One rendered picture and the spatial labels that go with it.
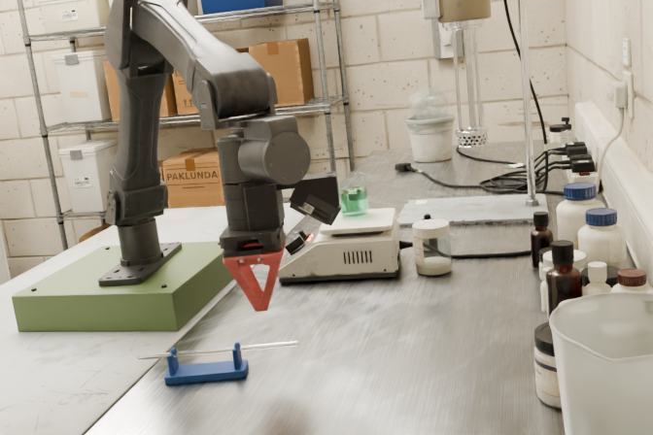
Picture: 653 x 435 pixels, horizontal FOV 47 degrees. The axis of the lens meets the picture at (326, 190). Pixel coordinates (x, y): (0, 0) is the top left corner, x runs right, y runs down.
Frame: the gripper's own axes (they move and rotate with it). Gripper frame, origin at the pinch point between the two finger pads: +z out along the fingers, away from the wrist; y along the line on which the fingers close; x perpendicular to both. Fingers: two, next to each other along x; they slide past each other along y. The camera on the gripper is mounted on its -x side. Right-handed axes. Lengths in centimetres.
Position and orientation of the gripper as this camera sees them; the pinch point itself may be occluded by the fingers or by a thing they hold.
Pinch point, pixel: (261, 299)
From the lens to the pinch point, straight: 91.5
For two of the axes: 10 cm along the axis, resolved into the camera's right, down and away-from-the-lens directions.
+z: 1.1, 9.8, 1.6
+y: 0.3, -1.6, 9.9
